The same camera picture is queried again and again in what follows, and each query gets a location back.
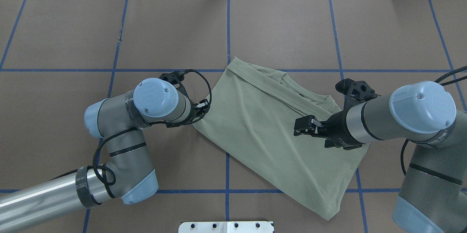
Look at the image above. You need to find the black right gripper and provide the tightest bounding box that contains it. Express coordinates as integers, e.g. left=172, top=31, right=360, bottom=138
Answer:
left=293, top=111, right=363, bottom=151

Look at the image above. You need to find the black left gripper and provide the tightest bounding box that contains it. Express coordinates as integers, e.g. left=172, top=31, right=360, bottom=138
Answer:
left=185, top=99, right=211, bottom=125

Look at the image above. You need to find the olive green long-sleeve shirt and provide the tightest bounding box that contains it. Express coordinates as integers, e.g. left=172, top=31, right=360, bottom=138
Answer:
left=194, top=58, right=368, bottom=220

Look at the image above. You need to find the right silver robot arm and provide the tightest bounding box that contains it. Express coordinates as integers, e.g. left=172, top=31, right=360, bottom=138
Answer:
left=294, top=79, right=467, bottom=233

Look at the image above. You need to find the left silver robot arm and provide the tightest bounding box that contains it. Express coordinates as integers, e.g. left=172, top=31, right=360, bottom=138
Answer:
left=1, top=76, right=212, bottom=233

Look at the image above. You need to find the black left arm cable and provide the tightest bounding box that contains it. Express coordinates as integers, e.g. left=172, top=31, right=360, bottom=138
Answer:
left=47, top=69, right=212, bottom=204

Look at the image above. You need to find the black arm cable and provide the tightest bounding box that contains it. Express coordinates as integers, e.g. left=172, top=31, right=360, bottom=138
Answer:
left=400, top=66, right=467, bottom=177
left=47, top=69, right=212, bottom=204

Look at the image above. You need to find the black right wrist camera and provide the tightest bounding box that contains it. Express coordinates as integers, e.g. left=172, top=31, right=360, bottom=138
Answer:
left=335, top=78, right=380, bottom=111

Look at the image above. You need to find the white camera mast pedestal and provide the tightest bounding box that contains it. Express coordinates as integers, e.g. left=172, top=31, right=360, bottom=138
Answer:
left=178, top=221, right=275, bottom=233

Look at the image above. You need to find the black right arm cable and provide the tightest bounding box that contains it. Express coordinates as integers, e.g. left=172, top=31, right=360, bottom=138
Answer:
left=400, top=66, right=467, bottom=177

